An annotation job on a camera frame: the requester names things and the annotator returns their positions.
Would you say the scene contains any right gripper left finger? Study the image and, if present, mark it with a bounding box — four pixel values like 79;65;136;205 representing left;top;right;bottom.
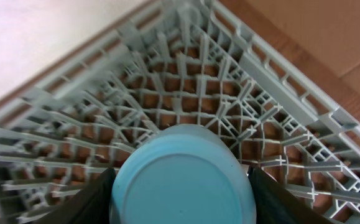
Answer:
35;168;116;224

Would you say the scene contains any grey dishwasher rack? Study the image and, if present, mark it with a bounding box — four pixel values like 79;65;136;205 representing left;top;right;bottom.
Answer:
0;1;360;223

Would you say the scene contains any light blue plastic cup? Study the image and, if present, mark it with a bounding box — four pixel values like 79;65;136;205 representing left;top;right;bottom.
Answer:
109;124;257;224

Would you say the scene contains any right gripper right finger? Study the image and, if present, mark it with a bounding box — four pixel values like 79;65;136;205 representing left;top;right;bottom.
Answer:
247;167;331;224

